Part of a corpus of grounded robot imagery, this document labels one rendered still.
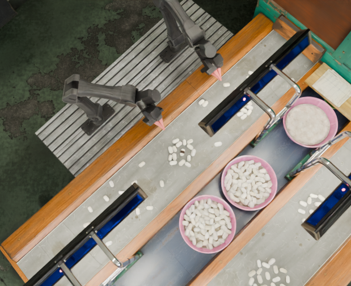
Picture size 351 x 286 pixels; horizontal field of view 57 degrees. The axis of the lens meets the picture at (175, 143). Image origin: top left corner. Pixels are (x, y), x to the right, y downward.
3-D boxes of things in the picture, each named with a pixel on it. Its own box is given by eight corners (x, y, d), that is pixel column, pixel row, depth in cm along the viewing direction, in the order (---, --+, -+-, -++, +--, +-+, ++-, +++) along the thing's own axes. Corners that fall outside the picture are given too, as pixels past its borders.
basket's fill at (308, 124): (274, 126, 172) (276, 122, 167) (302, 98, 175) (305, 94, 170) (307, 156, 167) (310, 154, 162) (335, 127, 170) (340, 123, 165)
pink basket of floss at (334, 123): (278, 150, 169) (283, 145, 160) (278, 102, 176) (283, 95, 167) (331, 153, 168) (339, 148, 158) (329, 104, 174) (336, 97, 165)
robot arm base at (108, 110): (112, 106, 172) (104, 97, 174) (84, 132, 169) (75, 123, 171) (115, 111, 180) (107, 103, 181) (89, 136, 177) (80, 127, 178)
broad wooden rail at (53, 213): (18, 243, 173) (-1, 244, 155) (254, 30, 198) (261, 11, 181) (32, 260, 171) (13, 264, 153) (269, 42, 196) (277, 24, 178)
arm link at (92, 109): (104, 108, 171) (75, 81, 140) (103, 120, 169) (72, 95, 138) (93, 108, 172) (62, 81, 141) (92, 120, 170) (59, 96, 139)
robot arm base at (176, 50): (191, 33, 181) (182, 25, 182) (166, 57, 178) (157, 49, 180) (191, 41, 189) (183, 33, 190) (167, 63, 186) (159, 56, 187)
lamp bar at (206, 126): (197, 125, 137) (197, 119, 130) (297, 32, 146) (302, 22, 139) (210, 138, 135) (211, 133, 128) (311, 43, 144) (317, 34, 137)
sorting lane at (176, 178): (18, 263, 157) (15, 263, 155) (275, 29, 182) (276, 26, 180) (55, 314, 151) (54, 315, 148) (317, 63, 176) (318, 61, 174)
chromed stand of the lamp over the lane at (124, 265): (88, 253, 161) (50, 263, 118) (118, 225, 164) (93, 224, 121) (113, 284, 157) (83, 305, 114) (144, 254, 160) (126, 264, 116)
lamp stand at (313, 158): (283, 177, 166) (316, 159, 123) (309, 150, 168) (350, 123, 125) (312, 205, 162) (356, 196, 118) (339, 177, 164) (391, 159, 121)
